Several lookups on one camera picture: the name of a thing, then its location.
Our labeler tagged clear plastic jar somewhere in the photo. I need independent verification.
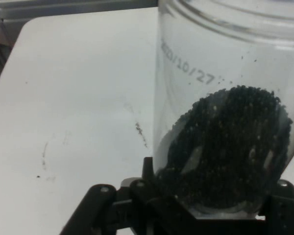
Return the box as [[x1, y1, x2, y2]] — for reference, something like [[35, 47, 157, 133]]
[[151, 0, 294, 218]]

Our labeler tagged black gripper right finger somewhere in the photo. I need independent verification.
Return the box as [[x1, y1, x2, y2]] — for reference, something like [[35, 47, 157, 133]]
[[259, 179, 294, 235]]

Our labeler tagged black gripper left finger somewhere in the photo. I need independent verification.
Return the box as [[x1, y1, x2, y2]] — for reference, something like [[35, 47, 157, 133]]
[[60, 156, 162, 235]]

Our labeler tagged short aluminium frame rail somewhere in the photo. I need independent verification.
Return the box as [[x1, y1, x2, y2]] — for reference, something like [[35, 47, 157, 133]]
[[0, 0, 160, 20]]

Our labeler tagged black seed fill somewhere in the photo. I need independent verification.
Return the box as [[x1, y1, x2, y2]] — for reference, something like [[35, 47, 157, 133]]
[[155, 84, 294, 211]]

